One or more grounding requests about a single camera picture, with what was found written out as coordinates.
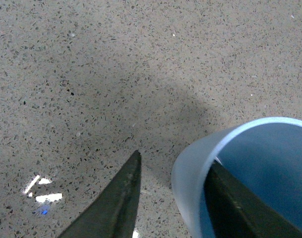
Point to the blue cup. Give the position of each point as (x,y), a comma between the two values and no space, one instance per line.
(264,154)

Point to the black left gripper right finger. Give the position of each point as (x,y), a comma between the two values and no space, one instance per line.
(236,212)

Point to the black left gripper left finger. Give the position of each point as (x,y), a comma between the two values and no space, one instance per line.
(113,213)

